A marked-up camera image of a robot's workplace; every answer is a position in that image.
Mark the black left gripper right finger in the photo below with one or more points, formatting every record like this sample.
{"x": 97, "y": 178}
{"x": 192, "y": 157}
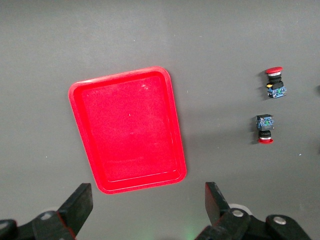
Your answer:
{"x": 217, "y": 207}

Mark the red mushroom push button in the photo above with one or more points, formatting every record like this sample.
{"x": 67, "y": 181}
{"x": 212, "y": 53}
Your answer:
{"x": 265, "y": 127}
{"x": 275, "y": 86}

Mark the red plastic tray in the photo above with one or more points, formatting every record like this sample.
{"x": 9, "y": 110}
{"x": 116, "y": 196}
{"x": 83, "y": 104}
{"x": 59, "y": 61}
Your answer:
{"x": 130, "y": 130}

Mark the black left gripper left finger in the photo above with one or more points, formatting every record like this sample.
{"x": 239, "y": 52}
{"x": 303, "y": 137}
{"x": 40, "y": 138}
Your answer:
{"x": 75, "y": 212}

